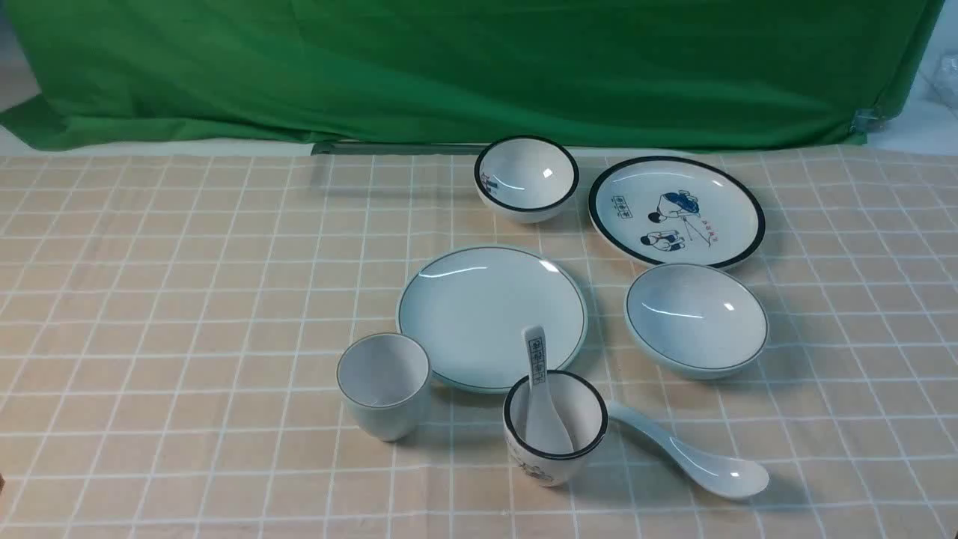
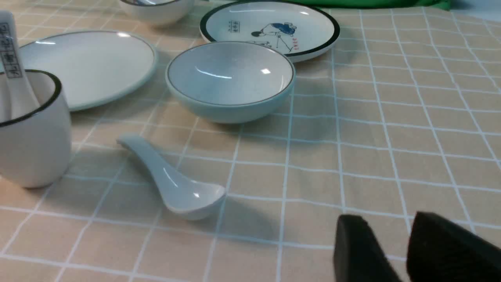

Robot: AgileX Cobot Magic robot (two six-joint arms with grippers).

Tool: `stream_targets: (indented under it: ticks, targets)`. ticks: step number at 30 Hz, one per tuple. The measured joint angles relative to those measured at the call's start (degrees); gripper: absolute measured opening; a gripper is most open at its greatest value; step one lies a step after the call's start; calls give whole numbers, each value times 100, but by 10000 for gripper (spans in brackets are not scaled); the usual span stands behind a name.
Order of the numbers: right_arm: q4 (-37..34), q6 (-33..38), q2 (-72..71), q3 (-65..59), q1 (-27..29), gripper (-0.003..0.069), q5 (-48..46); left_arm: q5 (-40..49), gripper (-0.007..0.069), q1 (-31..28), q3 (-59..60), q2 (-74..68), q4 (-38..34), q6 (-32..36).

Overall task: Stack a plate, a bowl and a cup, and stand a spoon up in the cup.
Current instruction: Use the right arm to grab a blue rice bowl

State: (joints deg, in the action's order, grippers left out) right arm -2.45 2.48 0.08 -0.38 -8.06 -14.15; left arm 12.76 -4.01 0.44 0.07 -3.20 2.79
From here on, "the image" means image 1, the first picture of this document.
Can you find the pale green plain cup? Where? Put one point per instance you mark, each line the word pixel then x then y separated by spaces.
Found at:
pixel 385 382

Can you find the pale green shallow bowl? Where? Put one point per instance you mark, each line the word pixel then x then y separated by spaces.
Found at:
pixel 697 321

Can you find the pale plain ceramic spoon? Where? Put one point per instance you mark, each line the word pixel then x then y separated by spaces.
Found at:
pixel 726 477

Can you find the pale green-rimmed plate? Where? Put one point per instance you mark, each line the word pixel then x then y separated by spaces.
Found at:
pixel 468 309

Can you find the black-rimmed small white bowl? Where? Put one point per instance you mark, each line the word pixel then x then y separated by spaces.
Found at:
pixel 526 179

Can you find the black-rimmed illustrated cup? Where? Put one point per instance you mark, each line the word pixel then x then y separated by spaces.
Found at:
pixel 583 413

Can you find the white patterned ceramic spoon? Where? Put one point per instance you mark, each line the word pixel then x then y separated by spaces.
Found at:
pixel 544 429

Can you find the black-rimmed illustrated plate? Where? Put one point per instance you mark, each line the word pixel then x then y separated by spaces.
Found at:
pixel 662 210

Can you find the green backdrop cloth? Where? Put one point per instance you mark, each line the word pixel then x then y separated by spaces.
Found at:
pixel 686 75

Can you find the checkered beige tablecloth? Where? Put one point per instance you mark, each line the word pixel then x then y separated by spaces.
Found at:
pixel 171 327

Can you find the metal clamp on backdrop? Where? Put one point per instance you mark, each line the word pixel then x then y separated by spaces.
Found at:
pixel 868 121

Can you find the grey metal rail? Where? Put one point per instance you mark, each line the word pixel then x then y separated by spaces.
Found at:
pixel 356 148

